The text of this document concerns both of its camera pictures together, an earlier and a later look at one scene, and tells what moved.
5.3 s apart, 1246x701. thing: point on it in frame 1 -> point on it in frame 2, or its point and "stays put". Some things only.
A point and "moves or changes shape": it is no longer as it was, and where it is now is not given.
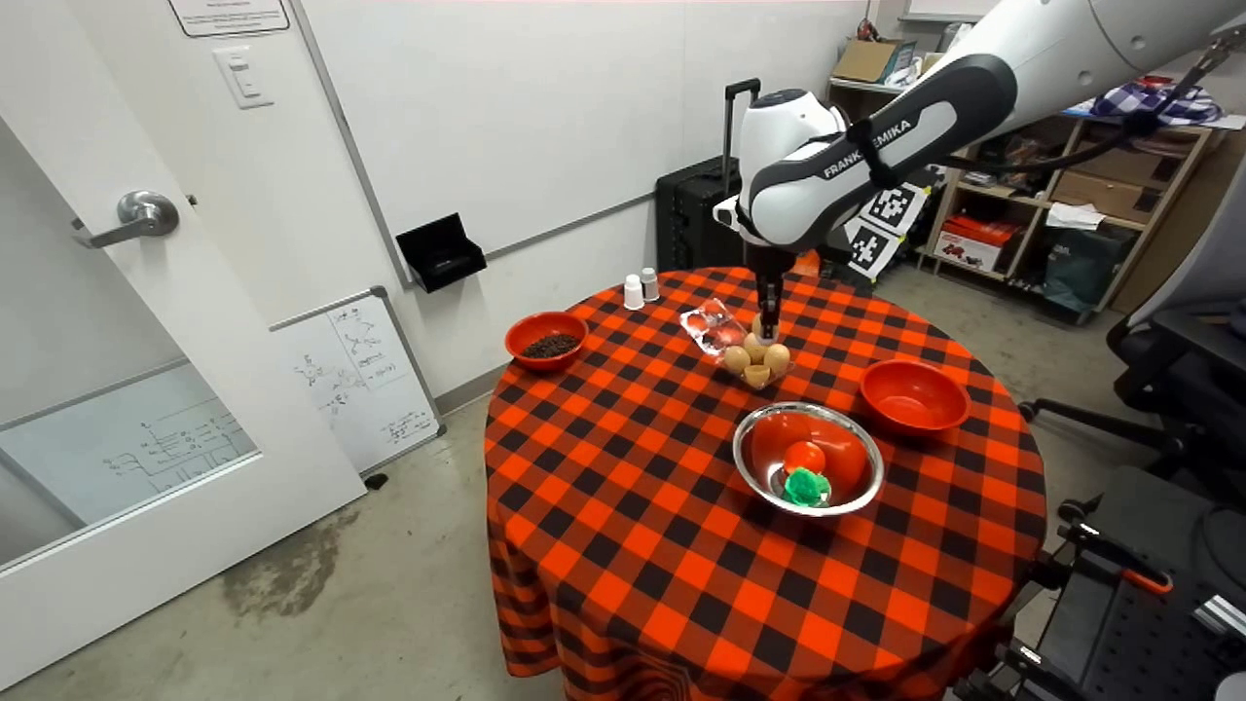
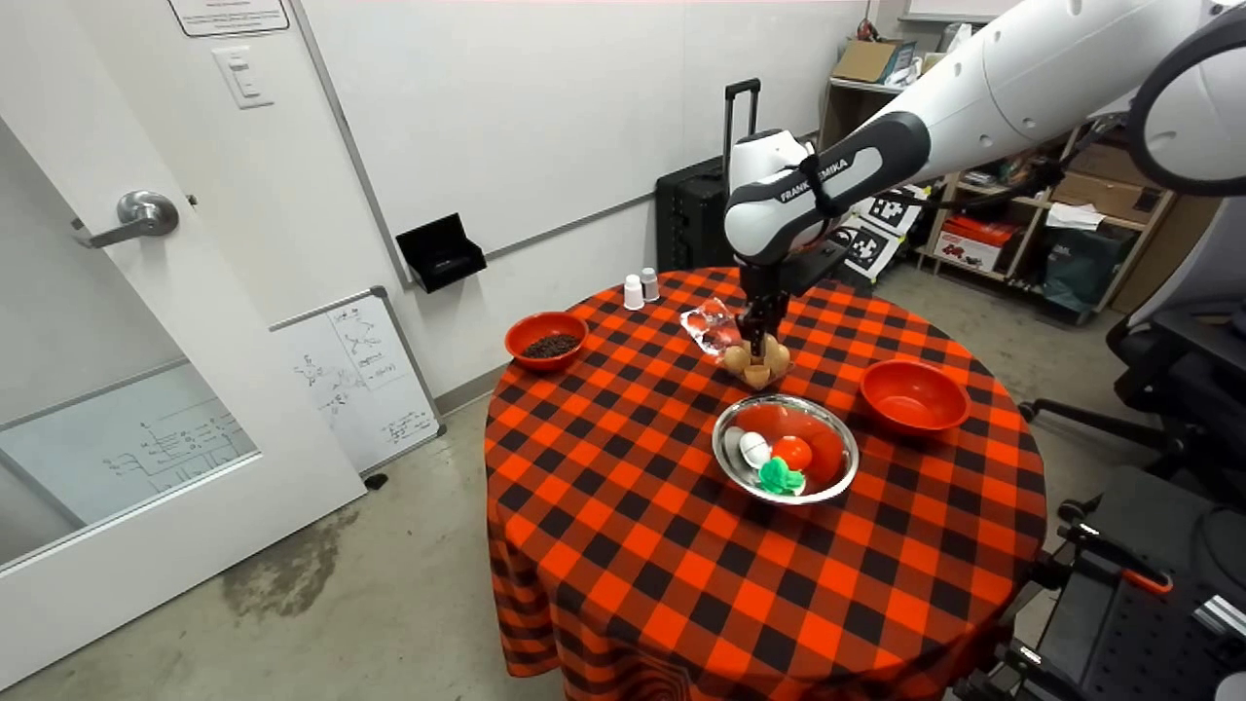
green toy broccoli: [808, 488] -> [778, 481]
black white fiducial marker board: [881, 229] stays put
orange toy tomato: [802, 452] moves or changes shape
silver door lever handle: [136, 217] stays put
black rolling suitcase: [685, 229] stays put
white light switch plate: [241, 77] stays put
